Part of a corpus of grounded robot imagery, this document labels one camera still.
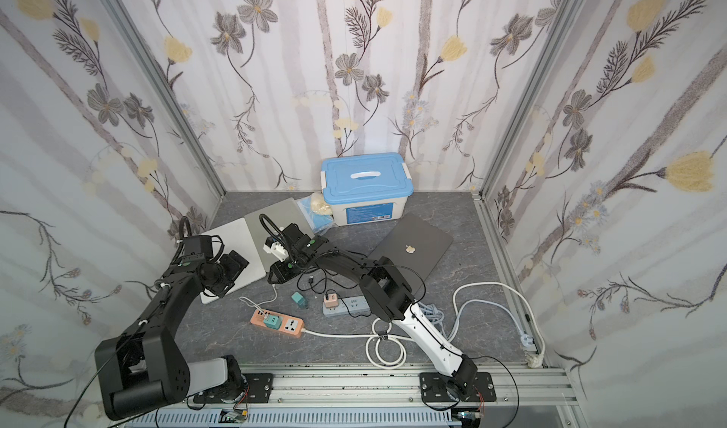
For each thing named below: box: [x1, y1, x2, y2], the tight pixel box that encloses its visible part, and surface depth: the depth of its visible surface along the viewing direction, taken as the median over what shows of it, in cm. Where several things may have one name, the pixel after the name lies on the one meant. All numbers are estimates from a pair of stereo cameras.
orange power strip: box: [249, 308, 304, 339], surface depth 85 cm
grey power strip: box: [322, 295, 372, 318], surface depth 88 cm
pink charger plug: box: [323, 293, 339, 308], surface depth 85 cm
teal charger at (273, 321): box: [263, 314, 284, 330], surface depth 80 cm
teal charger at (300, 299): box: [290, 291, 309, 309], surface depth 90 cm
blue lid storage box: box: [319, 152, 414, 227], surface depth 106 cm
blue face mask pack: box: [296, 195, 337, 236], surface depth 112 cm
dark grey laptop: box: [368, 213, 454, 295], surface depth 111 cm
